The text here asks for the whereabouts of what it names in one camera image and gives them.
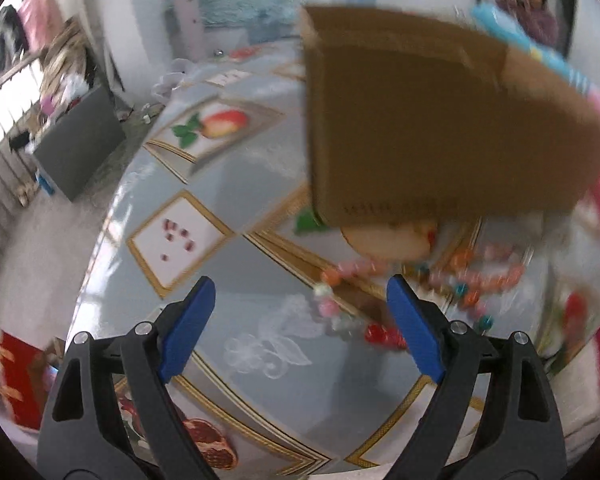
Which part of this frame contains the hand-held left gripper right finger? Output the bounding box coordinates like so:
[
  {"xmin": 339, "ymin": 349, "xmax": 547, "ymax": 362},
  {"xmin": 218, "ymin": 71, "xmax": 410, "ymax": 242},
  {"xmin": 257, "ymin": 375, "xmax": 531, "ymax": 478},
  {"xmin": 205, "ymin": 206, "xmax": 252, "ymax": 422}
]
[{"xmin": 386, "ymin": 274, "xmax": 567, "ymax": 480}]

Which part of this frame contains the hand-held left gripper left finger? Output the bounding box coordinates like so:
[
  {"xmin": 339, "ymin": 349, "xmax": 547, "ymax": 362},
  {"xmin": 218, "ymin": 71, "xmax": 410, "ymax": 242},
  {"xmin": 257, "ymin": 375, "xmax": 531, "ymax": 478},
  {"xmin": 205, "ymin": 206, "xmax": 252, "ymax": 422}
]
[{"xmin": 36, "ymin": 276, "xmax": 220, "ymax": 480}]

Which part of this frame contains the multicolour bead bracelet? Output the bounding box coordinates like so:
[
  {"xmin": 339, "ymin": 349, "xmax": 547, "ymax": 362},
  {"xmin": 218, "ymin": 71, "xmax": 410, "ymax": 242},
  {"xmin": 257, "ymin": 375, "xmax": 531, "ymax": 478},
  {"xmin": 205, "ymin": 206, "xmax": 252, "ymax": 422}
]
[{"xmin": 314, "ymin": 257, "xmax": 407, "ymax": 351}]

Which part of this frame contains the pink orange bead bracelet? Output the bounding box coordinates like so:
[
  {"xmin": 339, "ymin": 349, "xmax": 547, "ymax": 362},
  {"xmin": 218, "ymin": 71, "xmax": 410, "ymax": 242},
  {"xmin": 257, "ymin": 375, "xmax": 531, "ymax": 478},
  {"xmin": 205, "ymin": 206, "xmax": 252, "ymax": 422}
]
[{"xmin": 427, "ymin": 244, "xmax": 527, "ymax": 328}]

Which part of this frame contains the brown cardboard box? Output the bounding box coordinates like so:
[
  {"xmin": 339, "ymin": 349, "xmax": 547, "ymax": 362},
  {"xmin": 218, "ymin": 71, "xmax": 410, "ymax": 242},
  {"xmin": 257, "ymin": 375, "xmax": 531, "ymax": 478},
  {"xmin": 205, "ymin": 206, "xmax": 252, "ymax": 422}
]
[{"xmin": 300, "ymin": 5, "xmax": 600, "ymax": 228}]

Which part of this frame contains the fruit print tablecloth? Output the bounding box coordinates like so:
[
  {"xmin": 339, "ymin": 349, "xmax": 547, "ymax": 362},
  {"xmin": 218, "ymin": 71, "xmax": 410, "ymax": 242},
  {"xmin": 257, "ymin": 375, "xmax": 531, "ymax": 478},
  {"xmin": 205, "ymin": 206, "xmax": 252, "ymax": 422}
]
[{"xmin": 70, "ymin": 40, "xmax": 600, "ymax": 476}]

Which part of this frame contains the red paper bag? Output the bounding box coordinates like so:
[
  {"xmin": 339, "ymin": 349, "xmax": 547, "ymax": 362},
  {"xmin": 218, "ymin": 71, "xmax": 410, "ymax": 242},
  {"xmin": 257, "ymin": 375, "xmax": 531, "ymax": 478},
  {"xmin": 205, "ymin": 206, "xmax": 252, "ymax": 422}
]
[{"xmin": 0, "ymin": 330, "xmax": 56, "ymax": 433}]

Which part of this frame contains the grey cabinet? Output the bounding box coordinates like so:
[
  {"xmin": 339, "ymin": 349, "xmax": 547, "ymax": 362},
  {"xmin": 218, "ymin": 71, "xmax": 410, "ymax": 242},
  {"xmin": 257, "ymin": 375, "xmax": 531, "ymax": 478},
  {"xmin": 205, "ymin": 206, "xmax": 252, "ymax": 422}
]
[{"xmin": 32, "ymin": 82, "xmax": 127, "ymax": 202}]

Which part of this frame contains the white plastic bag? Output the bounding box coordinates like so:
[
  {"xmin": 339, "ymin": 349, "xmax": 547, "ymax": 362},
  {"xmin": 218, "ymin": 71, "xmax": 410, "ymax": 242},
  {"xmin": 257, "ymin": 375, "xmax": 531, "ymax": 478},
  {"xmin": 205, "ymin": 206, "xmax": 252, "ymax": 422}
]
[{"xmin": 152, "ymin": 57, "xmax": 201, "ymax": 103}]

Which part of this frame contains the metal railing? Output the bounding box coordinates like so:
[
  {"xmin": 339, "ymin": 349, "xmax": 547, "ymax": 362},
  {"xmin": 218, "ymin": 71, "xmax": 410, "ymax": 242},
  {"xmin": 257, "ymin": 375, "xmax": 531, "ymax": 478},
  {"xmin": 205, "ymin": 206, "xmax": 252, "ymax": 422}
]
[{"xmin": 0, "ymin": 50, "xmax": 46, "ymax": 281}]

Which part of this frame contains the blue quilt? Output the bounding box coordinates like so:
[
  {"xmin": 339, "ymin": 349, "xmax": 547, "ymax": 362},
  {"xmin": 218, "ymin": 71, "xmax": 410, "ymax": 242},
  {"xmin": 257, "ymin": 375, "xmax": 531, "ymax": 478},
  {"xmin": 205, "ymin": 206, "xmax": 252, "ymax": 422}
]
[{"xmin": 470, "ymin": 2, "xmax": 593, "ymax": 96}]

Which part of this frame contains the woven beige bag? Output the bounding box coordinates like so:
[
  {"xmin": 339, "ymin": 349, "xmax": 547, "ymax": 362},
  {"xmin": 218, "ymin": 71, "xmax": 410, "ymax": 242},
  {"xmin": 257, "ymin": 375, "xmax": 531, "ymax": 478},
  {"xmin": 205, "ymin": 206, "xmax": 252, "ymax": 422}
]
[{"xmin": 42, "ymin": 17, "xmax": 98, "ymax": 86}]

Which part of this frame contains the black hanging garment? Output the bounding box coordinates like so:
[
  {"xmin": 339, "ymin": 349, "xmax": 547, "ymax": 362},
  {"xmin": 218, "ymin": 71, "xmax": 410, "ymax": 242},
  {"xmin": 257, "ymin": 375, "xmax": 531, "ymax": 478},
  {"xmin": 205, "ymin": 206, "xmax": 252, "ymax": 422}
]
[{"xmin": 0, "ymin": 5, "xmax": 28, "ymax": 68}]

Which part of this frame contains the pink hanging garment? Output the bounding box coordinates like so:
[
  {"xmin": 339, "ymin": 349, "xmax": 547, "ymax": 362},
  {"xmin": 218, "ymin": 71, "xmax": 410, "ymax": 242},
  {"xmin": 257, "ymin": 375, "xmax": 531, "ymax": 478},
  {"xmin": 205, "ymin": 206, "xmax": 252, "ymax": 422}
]
[{"xmin": 17, "ymin": 0, "xmax": 63, "ymax": 51}]

